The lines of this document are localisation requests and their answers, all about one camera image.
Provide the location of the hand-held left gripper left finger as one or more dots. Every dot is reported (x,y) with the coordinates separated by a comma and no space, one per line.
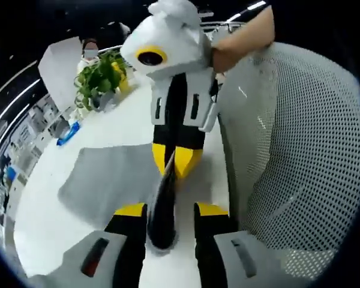
(66,270)

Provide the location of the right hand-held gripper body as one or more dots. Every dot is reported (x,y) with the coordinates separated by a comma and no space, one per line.
(174,33)

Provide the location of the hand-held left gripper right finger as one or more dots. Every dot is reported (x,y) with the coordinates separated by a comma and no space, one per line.
(222,261)

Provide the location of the grey towel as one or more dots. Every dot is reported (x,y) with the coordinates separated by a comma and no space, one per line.
(108,171)

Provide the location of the white table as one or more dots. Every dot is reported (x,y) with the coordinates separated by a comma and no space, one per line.
(42,225)

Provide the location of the green potted plant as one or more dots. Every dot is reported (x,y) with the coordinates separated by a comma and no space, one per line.
(99,75)

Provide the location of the blue wipes packet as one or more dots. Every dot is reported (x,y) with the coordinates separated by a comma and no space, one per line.
(68,134)

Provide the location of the dark grey round case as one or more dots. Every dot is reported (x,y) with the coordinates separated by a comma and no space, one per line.
(58,126)

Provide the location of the blue container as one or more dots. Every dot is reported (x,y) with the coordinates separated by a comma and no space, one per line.
(10,174)

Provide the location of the white counter cabinets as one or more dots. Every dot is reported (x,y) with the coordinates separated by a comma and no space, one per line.
(24,135)

